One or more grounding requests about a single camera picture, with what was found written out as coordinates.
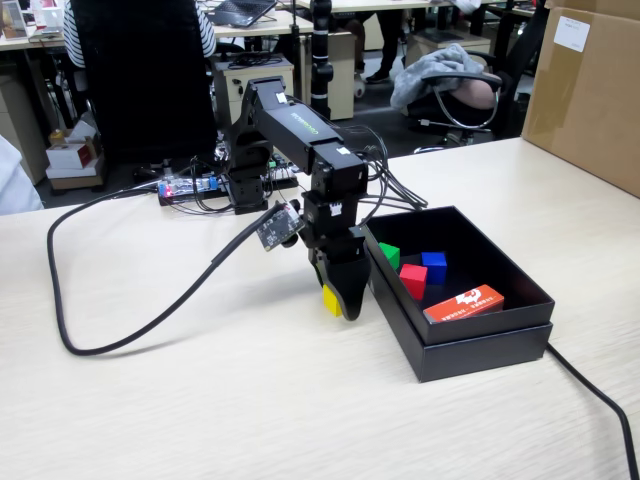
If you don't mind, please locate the black box inner tray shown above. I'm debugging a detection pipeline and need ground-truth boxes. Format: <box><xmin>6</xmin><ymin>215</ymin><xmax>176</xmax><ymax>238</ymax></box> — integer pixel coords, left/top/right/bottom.
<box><xmin>360</xmin><ymin>204</ymin><xmax>557</xmax><ymax>346</ymax></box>

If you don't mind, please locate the thick black table cable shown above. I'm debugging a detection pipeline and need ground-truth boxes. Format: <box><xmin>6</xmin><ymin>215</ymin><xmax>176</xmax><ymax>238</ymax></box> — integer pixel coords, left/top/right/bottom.
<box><xmin>544</xmin><ymin>342</ymin><xmax>640</xmax><ymax>480</ymax></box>

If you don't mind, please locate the person in white clothing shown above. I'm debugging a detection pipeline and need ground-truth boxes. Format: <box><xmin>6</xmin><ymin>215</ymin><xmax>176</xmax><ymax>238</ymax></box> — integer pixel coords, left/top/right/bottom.
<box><xmin>0</xmin><ymin>134</ymin><xmax>45</xmax><ymax>216</ymax></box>

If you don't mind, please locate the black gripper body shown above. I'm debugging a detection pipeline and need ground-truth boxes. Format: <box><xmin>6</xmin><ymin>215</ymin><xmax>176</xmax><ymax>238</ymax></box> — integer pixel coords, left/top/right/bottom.
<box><xmin>299</xmin><ymin>192</ymin><xmax>369</xmax><ymax>266</ymax></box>

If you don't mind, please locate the grey blanket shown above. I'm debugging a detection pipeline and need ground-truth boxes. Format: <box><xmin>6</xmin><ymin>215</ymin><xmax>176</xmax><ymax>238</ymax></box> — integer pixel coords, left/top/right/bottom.
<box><xmin>389</xmin><ymin>42</ymin><xmax>486</xmax><ymax>112</ymax></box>

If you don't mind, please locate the plain beige cabinet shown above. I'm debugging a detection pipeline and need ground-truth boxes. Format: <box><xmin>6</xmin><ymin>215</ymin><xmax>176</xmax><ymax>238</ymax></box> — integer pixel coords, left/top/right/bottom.
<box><xmin>304</xmin><ymin>30</ymin><xmax>357</xmax><ymax>121</ymax></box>

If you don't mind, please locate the person in black trousers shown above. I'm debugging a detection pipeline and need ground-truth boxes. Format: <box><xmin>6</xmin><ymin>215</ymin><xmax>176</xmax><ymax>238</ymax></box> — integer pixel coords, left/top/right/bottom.
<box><xmin>354</xmin><ymin>9</ymin><xmax>404</xmax><ymax>85</ymax></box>

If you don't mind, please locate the black open box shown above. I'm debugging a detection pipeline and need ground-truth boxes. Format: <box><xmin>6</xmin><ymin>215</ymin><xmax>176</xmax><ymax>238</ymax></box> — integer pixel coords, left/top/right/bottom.
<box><xmin>355</xmin><ymin>234</ymin><xmax>554</xmax><ymax>384</ymax></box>

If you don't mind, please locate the green cube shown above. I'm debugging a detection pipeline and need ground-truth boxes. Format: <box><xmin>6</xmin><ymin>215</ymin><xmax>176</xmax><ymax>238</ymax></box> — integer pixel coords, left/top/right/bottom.
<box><xmin>378</xmin><ymin>242</ymin><xmax>402</xmax><ymax>272</ymax></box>

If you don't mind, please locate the orange card box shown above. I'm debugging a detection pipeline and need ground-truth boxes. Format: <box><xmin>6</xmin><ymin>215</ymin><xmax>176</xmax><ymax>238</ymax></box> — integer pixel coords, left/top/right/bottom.
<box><xmin>422</xmin><ymin>283</ymin><xmax>506</xmax><ymax>325</ymax></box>

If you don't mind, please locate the white and red small box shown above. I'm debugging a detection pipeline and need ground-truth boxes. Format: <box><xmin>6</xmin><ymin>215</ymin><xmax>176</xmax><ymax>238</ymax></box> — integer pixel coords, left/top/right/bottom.
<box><xmin>45</xmin><ymin>142</ymin><xmax>97</xmax><ymax>171</ymax></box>

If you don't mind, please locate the blue cube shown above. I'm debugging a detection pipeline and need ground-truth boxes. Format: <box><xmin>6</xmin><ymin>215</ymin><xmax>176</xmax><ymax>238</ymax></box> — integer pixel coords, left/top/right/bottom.
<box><xmin>420</xmin><ymin>251</ymin><xmax>448</xmax><ymax>286</ymax></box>

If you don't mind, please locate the large brown cardboard box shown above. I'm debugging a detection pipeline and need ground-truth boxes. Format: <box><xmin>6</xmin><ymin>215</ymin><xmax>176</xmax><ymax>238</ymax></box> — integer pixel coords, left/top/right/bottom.
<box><xmin>520</xmin><ymin>0</ymin><xmax>640</xmax><ymax>199</ymax></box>

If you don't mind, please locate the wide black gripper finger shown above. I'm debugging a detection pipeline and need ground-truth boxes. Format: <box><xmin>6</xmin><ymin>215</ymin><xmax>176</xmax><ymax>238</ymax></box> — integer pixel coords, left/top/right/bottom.
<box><xmin>322</xmin><ymin>249</ymin><xmax>372</xmax><ymax>322</ymax></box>

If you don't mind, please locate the red cube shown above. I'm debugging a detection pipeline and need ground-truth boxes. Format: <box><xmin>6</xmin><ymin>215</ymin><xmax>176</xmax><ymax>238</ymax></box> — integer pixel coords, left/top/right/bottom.
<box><xmin>398</xmin><ymin>263</ymin><xmax>429</xmax><ymax>301</ymax></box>

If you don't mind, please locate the yellow cube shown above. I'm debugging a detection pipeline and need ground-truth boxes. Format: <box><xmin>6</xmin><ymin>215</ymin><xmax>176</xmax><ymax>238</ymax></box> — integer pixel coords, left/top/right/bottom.
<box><xmin>322</xmin><ymin>283</ymin><xmax>345</xmax><ymax>319</ymax></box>

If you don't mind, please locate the black chair with chrome armrest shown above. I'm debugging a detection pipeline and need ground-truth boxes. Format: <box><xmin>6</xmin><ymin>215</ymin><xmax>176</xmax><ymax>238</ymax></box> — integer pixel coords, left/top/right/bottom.
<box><xmin>407</xmin><ymin>0</ymin><xmax>549</xmax><ymax>155</ymax></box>

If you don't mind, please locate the white shipping label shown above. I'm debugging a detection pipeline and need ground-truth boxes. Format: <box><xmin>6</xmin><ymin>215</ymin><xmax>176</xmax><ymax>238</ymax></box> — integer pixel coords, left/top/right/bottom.
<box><xmin>553</xmin><ymin>15</ymin><xmax>592</xmax><ymax>53</ymax></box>

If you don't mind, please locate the light background office desk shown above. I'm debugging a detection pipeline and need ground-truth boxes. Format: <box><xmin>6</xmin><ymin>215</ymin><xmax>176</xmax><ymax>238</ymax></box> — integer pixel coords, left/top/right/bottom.
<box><xmin>0</xmin><ymin>7</ymin><xmax>316</xmax><ymax>51</ymax></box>

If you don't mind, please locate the black laptop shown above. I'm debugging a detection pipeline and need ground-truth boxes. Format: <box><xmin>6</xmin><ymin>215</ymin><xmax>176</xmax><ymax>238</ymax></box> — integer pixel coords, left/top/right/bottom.
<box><xmin>207</xmin><ymin>0</ymin><xmax>279</xmax><ymax>29</ymax></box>

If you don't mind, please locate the pink beige cushion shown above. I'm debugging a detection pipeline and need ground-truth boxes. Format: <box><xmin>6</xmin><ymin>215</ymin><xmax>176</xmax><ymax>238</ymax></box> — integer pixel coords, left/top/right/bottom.
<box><xmin>457</xmin><ymin>74</ymin><xmax>504</xmax><ymax>110</ymax></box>

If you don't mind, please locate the black segmented pole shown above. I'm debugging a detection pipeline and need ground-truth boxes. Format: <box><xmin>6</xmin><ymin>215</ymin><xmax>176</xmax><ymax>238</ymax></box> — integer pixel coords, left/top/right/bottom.
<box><xmin>308</xmin><ymin>0</ymin><xmax>335</xmax><ymax>121</ymax></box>

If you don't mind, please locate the flat brown cardboard box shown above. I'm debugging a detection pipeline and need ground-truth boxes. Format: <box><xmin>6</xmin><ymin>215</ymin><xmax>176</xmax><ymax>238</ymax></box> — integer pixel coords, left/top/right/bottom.
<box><xmin>45</xmin><ymin>164</ymin><xmax>106</xmax><ymax>192</ymax></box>

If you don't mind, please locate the black high-back office chair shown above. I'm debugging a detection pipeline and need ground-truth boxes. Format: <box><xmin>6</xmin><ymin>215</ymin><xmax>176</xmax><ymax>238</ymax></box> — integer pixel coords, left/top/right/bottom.
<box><xmin>67</xmin><ymin>0</ymin><xmax>219</xmax><ymax>166</ymax></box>

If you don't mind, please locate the controller board with red LED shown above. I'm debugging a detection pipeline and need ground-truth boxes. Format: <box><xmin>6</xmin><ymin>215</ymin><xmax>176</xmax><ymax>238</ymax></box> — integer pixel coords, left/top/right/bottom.
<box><xmin>157</xmin><ymin>175</ymin><xmax>221</xmax><ymax>202</ymax></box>

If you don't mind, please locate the person in striped shirt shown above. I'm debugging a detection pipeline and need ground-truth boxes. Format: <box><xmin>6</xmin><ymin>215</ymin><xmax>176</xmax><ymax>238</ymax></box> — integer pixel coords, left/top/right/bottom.
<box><xmin>62</xmin><ymin>0</ymin><xmax>217</xmax><ymax>69</ymax></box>

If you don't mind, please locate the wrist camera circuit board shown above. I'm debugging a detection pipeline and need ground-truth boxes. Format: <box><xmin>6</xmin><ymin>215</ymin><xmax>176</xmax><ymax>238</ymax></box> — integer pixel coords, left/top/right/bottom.
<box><xmin>255</xmin><ymin>198</ymin><xmax>306</xmax><ymax>253</ymax></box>

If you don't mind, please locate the beige drawer cabinet with lock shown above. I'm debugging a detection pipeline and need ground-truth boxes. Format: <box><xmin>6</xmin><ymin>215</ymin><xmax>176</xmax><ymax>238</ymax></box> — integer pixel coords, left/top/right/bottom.
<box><xmin>214</xmin><ymin>54</ymin><xmax>296</xmax><ymax>126</ymax></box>

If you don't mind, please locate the thick black camera cable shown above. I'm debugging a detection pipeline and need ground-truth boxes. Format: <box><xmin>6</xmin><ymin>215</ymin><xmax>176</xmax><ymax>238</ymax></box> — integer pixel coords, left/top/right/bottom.
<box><xmin>46</xmin><ymin>197</ymin><xmax>281</xmax><ymax>357</ymax></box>

